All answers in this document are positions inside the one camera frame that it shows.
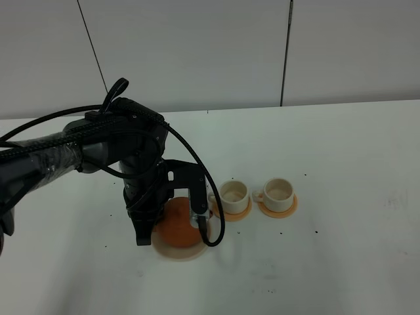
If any right orange cup coaster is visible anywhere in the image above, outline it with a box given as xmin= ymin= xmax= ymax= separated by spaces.
xmin=257 ymin=195 xmax=299 ymax=219

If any orange cup coaster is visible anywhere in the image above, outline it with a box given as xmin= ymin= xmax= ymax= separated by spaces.
xmin=257 ymin=195 xmax=299 ymax=219
xmin=211 ymin=198 xmax=252 ymax=222

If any beige round teapot coaster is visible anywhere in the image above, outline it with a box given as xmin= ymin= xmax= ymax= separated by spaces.
xmin=152 ymin=228 xmax=207 ymax=261

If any black braided camera cable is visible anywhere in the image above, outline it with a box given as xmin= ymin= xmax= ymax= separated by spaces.
xmin=0 ymin=77 xmax=228 ymax=248

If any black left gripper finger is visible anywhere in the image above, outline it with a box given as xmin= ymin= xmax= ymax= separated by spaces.
xmin=131 ymin=216 xmax=161 ymax=246

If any left white teacup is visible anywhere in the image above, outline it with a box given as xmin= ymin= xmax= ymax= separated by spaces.
xmin=219 ymin=180 xmax=249 ymax=215

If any right white teacup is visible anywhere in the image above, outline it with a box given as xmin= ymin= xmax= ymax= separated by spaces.
xmin=252 ymin=178 xmax=295 ymax=213

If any brown clay teapot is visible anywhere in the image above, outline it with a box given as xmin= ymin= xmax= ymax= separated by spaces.
xmin=156 ymin=197 xmax=201 ymax=248

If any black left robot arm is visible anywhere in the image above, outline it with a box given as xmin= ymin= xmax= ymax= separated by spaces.
xmin=1 ymin=98 xmax=168 ymax=246

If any left orange cup coaster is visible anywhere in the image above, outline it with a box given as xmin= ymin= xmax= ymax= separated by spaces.
xmin=211 ymin=198 xmax=252 ymax=222

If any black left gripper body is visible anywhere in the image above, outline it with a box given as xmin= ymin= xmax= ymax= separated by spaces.
xmin=119 ymin=157 xmax=169 ymax=223

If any white teacup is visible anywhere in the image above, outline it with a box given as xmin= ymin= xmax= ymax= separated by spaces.
xmin=219 ymin=180 xmax=249 ymax=215
xmin=252 ymin=178 xmax=295 ymax=213

